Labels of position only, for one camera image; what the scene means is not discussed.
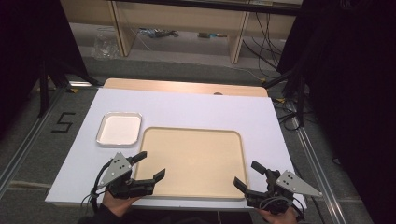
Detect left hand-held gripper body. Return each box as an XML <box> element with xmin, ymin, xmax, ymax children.
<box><xmin>97</xmin><ymin>151</ymin><xmax>145</xmax><ymax>200</ymax></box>

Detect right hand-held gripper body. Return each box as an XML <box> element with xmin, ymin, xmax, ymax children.
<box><xmin>254</xmin><ymin>169</ymin><xmax>323</xmax><ymax>216</ymax></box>

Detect person's left hand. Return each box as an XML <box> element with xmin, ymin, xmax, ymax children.
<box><xmin>102</xmin><ymin>189</ymin><xmax>142</xmax><ymax>218</ymax></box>

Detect person's right hand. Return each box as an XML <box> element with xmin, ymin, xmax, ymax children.
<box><xmin>255</xmin><ymin>206</ymin><xmax>299</xmax><ymax>224</ymax></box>

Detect small white square tray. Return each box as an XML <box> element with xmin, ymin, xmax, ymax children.
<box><xmin>95</xmin><ymin>111</ymin><xmax>143</xmax><ymax>147</ymax></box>

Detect large beige tray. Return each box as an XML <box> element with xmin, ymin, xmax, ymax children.
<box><xmin>134</xmin><ymin>126</ymin><xmax>250</xmax><ymax>201</ymax></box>

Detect white board sheet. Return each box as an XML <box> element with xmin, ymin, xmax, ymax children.
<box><xmin>45</xmin><ymin>87</ymin><xmax>308</xmax><ymax>210</ymax></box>

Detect black metal stand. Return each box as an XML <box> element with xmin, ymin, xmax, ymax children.
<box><xmin>261</xmin><ymin>46</ymin><xmax>316</xmax><ymax>128</ymax></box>
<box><xmin>36</xmin><ymin>59</ymin><xmax>104</xmax><ymax>119</ymax></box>

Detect black curtain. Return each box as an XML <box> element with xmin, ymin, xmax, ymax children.
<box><xmin>0</xmin><ymin>0</ymin><xmax>90</xmax><ymax>138</ymax></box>
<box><xmin>276</xmin><ymin>0</ymin><xmax>396</xmax><ymax>224</ymax></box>

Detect clear plastic bag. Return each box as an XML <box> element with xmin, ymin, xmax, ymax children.
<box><xmin>91</xmin><ymin>27</ymin><xmax>121</xmax><ymax>61</ymax></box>

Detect blue grey crumpled wrapper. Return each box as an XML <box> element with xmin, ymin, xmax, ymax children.
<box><xmin>137</xmin><ymin>27</ymin><xmax>180</xmax><ymax>39</ymax></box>

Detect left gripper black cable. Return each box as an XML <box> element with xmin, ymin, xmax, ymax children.
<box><xmin>80</xmin><ymin>158</ymin><xmax>114</xmax><ymax>216</ymax></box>

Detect aluminium floor rail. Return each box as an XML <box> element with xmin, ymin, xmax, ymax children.
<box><xmin>0</xmin><ymin>81</ymin><xmax>93</xmax><ymax>197</ymax></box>
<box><xmin>284</xmin><ymin>101</ymin><xmax>348</xmax><ymax>224</ymax></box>

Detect black floor cables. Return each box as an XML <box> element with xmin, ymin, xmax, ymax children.
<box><xmin>272</xmin><ymin>98</ymin><xmax>307</xmax><ymax>133</ymax></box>

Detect bundle of black cables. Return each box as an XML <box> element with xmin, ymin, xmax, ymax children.
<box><xmin>242</xmin><ymin>12</ymin><xmax>283</xmax><ymax>78</ymax></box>

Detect light wooden desk frame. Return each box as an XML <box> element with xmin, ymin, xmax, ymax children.
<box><xmin>59</xmin><ymin>0</ymin><xmax>304</xmax><ymax>65</ymax></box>

